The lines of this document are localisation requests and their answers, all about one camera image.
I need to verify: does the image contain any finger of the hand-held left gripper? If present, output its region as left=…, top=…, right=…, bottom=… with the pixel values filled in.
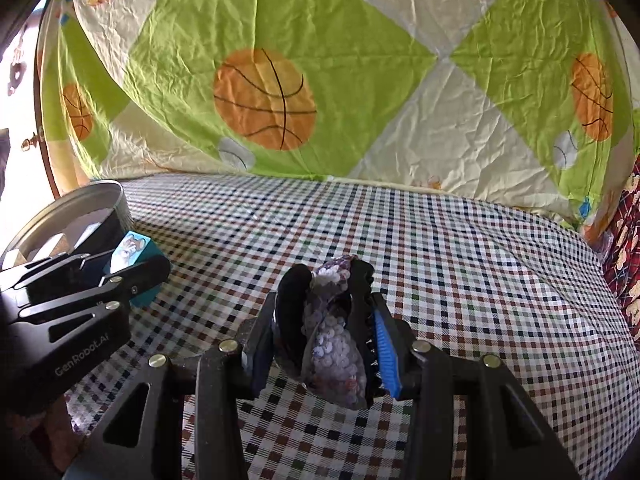
left=0, top=251, right=123, bottom=293
left=17, top=255, right=172, bottom=341

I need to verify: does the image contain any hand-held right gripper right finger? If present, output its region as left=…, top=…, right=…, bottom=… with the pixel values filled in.
left=370, top=292, right=583, bottom=480

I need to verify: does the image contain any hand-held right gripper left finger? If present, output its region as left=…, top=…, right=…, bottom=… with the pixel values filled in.
left=62, top=292, right=278, bottom=480

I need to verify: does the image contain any blue bear print toy block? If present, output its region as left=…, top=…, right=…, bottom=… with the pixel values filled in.
left=102, top=231, right=162, bottom=307

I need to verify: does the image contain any black sequin hair clip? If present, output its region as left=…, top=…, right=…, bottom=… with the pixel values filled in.
left=272, top=255, right=388, bottom=411

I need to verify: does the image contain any round metal tin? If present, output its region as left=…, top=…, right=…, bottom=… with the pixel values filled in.
left=0, top=180, right=135, bottom=281

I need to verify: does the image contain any checked tablecloth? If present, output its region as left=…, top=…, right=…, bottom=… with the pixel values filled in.
left=62, top=175, right=640, bottom=480

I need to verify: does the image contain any red bear print cloth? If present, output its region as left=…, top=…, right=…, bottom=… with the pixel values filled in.
left=602, top=157, right=640, bottom=346

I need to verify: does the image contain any basketball print bed sheet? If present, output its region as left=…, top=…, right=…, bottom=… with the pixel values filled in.
left=37, top=0, right=633, bottom=233

